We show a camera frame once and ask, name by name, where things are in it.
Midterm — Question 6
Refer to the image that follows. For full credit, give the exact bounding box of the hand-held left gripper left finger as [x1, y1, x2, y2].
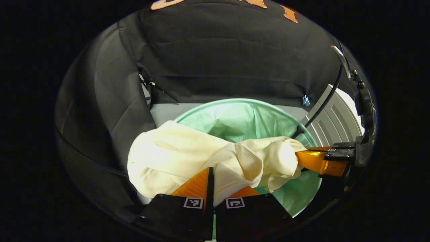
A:
[139, 166, 215, 241]

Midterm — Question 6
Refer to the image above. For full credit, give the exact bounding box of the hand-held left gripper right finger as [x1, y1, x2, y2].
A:
[215, 186, 293, 242]

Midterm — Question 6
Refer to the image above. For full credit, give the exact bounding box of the cream shirt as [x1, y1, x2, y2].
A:
[127, 120, 308, 207]

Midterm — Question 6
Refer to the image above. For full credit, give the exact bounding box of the green laundry hamper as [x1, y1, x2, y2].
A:
[173, 98, 323, 218]

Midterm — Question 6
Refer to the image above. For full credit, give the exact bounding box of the white ribbed panel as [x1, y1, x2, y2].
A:
[300, 84, 365, 147]

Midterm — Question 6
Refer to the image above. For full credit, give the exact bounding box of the black backdrop cloth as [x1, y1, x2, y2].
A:
[55, 0, 370, 222]

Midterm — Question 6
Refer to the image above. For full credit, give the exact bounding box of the black cable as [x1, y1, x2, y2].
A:
[292, 64, 343, 139]

